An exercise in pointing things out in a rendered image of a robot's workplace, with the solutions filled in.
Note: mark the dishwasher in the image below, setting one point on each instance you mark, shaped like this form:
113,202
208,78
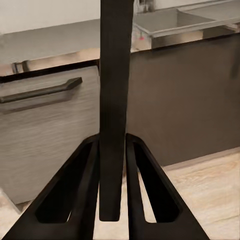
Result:
44,116

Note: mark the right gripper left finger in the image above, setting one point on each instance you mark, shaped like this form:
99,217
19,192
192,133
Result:
66,207

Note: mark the poster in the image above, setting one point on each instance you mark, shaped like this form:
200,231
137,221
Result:
116,25

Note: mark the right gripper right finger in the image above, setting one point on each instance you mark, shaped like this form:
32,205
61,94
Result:
174,219

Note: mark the drop in sink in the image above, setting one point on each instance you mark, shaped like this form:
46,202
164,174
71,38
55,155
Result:
164,20

